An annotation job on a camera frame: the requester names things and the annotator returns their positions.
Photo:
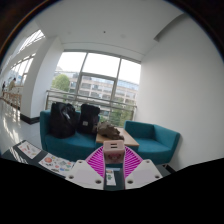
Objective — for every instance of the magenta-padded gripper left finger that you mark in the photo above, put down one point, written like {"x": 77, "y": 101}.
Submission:
{"x": 85, "y": 173}

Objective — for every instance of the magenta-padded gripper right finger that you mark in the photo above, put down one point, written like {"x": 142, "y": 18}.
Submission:
{"x": 143, "y": 172}

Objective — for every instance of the sticker sheet with red prints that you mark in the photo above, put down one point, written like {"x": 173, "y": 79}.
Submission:
{"x": 56, "y": 164}

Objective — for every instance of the teal sofa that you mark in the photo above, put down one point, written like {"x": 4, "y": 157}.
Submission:
{"x": 71, "y": 145}

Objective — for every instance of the teal armchair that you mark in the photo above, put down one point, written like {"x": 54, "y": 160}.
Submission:
{"x": 156, "y": 143}

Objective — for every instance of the teal table with wooden top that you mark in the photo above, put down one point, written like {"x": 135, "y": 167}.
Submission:
{"x": 130, "y": 139}

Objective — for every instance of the brown jacket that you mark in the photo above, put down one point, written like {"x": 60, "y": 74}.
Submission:
{"x": 109, "y": 130}

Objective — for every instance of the black backpack with label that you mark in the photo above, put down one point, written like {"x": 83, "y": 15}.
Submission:
{"x": 88, "y": 119}

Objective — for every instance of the large black bag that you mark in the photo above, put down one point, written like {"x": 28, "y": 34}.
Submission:
{"x": 62, "y": 120}

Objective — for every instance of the small sticker sheet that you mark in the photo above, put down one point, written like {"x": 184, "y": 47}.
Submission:
{"x": 29, "y": 149}

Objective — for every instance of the metal balcony railing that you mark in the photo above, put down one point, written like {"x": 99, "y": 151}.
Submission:
{"x": 90, "y": 99}

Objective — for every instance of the person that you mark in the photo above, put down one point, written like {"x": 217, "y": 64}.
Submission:
{"x": 12, "y": 84}

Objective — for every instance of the large window frame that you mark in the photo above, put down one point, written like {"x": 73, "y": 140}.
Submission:
{"x": 98, "y": 80}

